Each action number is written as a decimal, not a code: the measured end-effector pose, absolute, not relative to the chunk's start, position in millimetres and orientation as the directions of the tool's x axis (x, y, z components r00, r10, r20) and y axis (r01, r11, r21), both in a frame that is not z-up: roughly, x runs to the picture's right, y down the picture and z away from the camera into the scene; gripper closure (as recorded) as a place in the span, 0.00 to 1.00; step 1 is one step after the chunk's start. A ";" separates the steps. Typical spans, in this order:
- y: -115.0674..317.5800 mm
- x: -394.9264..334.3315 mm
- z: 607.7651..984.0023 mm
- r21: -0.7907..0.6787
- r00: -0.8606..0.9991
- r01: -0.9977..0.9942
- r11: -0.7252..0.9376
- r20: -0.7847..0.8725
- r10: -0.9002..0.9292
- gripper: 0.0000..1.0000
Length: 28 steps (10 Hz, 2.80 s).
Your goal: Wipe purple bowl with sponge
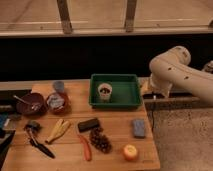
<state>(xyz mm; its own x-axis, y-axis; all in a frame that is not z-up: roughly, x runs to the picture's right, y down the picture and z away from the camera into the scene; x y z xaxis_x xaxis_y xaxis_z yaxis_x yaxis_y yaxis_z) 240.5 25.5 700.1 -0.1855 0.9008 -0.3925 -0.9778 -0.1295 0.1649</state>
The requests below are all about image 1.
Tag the blue cup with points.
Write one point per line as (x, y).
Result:
(59, 86)

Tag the metal faucet fixture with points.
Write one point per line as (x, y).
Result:
(208, 67)

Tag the orange yellow apple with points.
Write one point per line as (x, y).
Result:
(130, 152)

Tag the black handled tool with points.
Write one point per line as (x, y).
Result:
(32, 129)

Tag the metal spoon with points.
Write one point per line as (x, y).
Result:
(33, 106)

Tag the blue sponge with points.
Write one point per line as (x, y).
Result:
(138, 128)

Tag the bunch of dark grapes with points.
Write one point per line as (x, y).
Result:
(99, 140)

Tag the dark brown block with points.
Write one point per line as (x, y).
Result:
(88, 124)

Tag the orange carrot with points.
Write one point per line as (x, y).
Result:
(86, 147)

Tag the green plastic tray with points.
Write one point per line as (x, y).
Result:
(125, 91)

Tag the white paper cup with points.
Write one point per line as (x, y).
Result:
(105, 91)

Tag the red bowl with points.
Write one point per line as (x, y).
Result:
(57, 103)

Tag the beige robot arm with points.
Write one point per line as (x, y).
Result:
(171, 68)

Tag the yellow banana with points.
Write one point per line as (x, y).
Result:
(59, 129)

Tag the purple bowl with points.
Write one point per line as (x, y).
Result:
(33, 98)

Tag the wooden cutting board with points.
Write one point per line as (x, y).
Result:
(68, 150)

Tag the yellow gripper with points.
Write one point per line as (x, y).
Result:
(145, 89)

